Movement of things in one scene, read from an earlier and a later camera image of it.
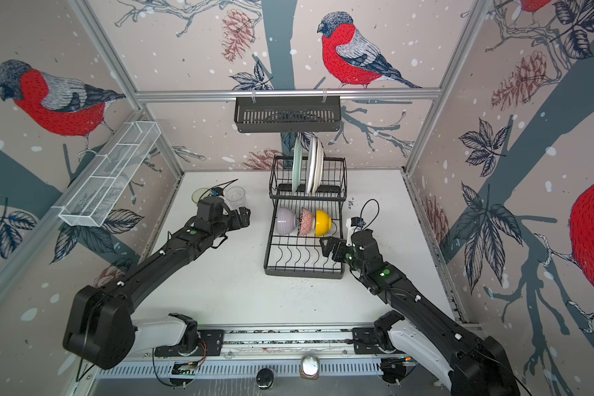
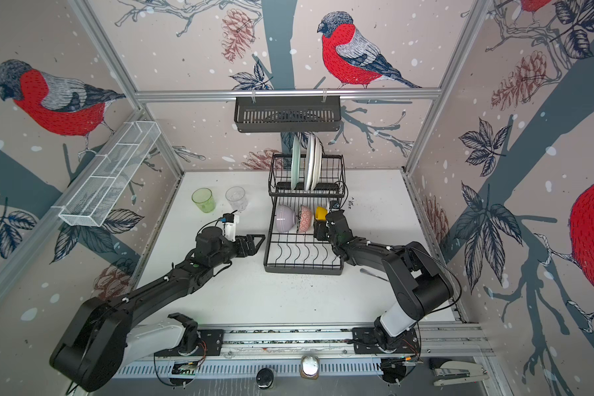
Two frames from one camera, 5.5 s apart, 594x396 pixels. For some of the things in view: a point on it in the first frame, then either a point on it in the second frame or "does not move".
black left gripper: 244,216 → 252,249
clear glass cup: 235,196 does not move
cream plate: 319,167 does not move
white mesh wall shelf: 95,198 does not move
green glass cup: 200,194 does not move
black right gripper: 339,254 → 320,228
